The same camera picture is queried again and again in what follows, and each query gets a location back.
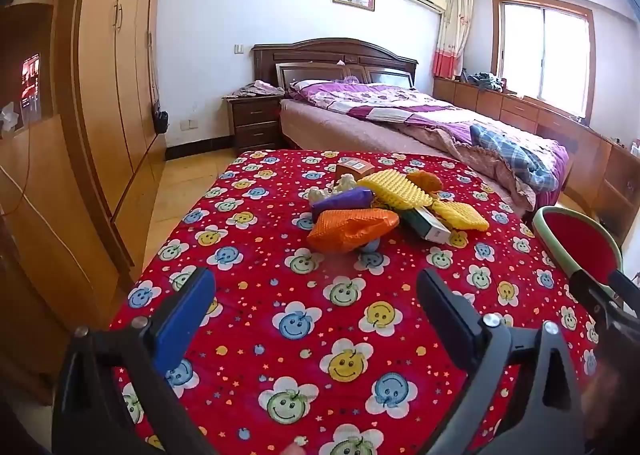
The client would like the dark wooden nightstand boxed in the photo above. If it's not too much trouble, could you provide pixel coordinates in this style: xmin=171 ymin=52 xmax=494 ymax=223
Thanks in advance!
xmin=228 ymin=95 xmax=287 ymax=156

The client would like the blue plaid blanket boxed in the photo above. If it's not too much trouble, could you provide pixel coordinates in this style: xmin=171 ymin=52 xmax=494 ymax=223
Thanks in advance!
xmin=470 ymin=122 xmax=558 ymax=190

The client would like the wooden wardrobe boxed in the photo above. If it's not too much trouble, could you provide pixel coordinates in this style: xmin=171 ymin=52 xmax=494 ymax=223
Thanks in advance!
xmin=50 ymin=0 xmax=168 ymax=286

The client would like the pale lumpy scrap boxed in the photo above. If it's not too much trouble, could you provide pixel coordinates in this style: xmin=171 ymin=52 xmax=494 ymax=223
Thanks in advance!
xmin=306 ymin=175 xmax=358 ymax=206

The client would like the small orange foam net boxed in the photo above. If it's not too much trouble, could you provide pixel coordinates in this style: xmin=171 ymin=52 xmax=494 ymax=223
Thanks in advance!
xmin=407 ymin=170 xmax=443 ymax=196

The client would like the dark wooden headboard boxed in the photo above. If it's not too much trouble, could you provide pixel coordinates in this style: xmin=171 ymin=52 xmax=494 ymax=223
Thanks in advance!
xmin=251 ymin=38 xmax=418 ymax=90

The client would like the clothes pile on nightstand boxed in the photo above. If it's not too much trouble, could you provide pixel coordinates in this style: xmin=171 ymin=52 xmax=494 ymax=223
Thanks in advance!
xmin=222 ymin=80 xmax=286 ymax=100

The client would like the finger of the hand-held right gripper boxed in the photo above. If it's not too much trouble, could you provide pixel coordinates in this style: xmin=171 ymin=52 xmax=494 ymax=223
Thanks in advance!
xmin=570 ymin=270 xmax=640 ymax=336

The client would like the red smiley flower tablecloth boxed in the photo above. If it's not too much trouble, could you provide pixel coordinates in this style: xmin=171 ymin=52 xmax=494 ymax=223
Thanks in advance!
xmin=107 ymin=149 xmax=601 ymax=455

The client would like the lit screen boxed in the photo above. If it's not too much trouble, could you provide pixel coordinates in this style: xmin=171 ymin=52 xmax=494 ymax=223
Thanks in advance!
xmin=20 ymin=53 xmax=41 ymax=110

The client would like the bed with pink cover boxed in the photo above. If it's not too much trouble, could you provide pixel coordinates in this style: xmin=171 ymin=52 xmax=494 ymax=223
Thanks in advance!
xmin=277 ymin=77 xmax=571 ymax=223

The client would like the wooden framed window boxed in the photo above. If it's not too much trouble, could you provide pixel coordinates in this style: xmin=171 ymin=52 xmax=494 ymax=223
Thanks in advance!
xmin=492 ymin=0 xmax=596 ymax=120

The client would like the white cardboard medicine box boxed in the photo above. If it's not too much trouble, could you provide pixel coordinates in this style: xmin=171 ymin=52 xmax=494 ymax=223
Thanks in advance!
xmin=400 ymin=207 xmax=453 ymax=243

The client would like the white cable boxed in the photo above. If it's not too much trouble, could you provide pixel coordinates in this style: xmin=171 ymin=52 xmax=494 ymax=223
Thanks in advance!
xmin=0 ymin=167 xmax=96 ymax=281

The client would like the low wooden cabinet row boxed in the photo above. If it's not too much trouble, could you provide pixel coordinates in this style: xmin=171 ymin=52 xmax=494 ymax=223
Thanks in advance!
xmin=432 ymin=76 xmax=640 ymax=246

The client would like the purple floral quilt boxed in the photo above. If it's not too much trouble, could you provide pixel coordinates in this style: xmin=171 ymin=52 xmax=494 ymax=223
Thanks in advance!
xmin=290 ymin=79 xmax=571 ymax=206

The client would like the large yellow foam net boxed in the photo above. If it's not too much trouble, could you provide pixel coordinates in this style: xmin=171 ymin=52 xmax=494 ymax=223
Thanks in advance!
xmin=356 ymin=170 xmax=435 ymax=210

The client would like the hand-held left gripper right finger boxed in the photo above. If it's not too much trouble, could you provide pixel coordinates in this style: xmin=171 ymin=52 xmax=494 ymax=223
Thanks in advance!
xmin=416 ymin=267 xmax=588 ymax=455

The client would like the small yellow foam net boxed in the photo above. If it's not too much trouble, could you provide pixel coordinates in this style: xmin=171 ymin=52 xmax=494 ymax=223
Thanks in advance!
xmin=431 ymin=200 xmax=491 ymax=232

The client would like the brown cardboard box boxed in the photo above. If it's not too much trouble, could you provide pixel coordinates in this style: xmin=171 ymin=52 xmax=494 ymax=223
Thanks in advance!
xmin=335 ymin=160 xmax=376 ymax=180

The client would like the red bin with green rim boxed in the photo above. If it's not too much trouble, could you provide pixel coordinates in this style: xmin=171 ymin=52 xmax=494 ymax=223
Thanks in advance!
xmin=531 ymin=206 xmax=623 ymax=296

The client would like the purple plastic bag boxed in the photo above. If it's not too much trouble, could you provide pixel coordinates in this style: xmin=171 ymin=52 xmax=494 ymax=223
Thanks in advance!
xmin=311 ymin=187 xmax=375 ymax=222

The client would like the grey clothes heap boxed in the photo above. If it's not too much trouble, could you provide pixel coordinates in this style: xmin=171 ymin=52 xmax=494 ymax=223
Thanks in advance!
xmin=462 ymin=71 xmax=506 ymax=93

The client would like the wooden side cabinet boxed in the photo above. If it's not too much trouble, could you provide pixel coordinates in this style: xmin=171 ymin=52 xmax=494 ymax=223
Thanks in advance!
xmin=0 ymin=115 xmax=136 ymax=406

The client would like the white and red curtain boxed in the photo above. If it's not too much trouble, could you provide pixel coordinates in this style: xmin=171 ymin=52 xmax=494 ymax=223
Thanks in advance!
xmin=432 ymin=0 xmax=473 ymax=80

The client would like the large orange foam net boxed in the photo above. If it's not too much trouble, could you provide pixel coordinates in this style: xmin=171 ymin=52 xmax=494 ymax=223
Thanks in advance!
xmin=306 ymin=207 xmax=401 ymax=253

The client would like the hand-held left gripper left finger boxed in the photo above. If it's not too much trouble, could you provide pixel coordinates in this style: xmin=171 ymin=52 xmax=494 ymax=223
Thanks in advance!
xmin=52 ymin=266 xmax=217 ymax=455

